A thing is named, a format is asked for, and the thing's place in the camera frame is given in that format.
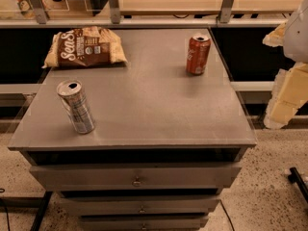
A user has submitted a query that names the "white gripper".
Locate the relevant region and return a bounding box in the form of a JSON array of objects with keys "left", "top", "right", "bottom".
[{"left": 263, "top": 0, "right": 308, "bottom": 129}]

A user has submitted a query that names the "red coke can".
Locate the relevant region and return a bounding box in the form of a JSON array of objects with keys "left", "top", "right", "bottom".
[{"left": 186, "top": 33, "right": 211, "bottom": 75}]

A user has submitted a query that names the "silver energy drink can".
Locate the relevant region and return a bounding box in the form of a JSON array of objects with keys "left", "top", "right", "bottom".
[{"left": 57, "top": 80, "right": 94, "bottom": 134}]

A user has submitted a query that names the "black floor stand leg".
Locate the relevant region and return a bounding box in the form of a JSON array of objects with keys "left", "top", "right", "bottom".
[{"left": 288, "top": 167, "right": 308, "bottom": 203}]

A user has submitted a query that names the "grey drawer cabinet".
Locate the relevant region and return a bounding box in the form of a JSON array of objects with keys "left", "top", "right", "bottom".
[{"left": 10, "top": 29, "right": 256, "bottom": 219}]

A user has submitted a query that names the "brown chip bag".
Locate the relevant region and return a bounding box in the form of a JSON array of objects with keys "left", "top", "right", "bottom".
[{"left": 43, "top": 26, "right": 126, "bottom": 68}]

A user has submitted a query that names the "top drawer with knob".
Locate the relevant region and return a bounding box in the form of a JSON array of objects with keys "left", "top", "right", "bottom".
[{"left": 30, "top": 163, "right": 241, "bottom": 192}]

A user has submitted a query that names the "drawer with knob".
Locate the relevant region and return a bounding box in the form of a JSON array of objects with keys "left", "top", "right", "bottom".
[
  {"left": 79, "top": 216, "right": 208, "bottom": 231},
  {"left": 61, "top": 195, "right": 218, "bottom": 216},
  {"left": 30, "top": 163, "right": 241, "bottom": 192}
]

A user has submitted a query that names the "bottom drawer with knob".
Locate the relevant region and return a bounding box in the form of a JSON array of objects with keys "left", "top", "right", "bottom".
[{"left": 79, "top": 216, "right": 208, "bottom": 231}]

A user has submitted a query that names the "middle drawer with knob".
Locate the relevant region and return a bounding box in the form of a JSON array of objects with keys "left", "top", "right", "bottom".
[{"left": 61, "top": 195, "right": 218, "bottom": 216}]

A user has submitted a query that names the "black floor bar left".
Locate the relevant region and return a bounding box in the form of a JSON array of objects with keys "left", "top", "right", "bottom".
[{"left": 30, "top": 192, "right": 52, "bottom": 231}]

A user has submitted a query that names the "grey metal bracket right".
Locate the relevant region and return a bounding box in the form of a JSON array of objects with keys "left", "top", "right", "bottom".
[{"left": 218, "top": 0, "right": 234, "bottom": 23}]

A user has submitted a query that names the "grey metal bracket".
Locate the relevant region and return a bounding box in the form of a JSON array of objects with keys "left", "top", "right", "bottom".
[
  {"left": 218, "top": 0, "right": 234, "bottom": 23},
  {"left": 109, "top": 0, "right": 121, "bottom": 24},
  {"left": 30, "top": 0, "right": 48, "bottom": 24}
]

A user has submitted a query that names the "grey metal bracket middle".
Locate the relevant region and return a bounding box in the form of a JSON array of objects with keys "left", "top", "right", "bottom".
[{"left": 109, "top": 0, "right": 121, "bottom": 24}]

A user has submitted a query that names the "grey metal bracket left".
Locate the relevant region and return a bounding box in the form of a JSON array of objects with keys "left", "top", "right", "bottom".
[{"left": 30, "top": 0, "right": 48, "bottom": 24}]

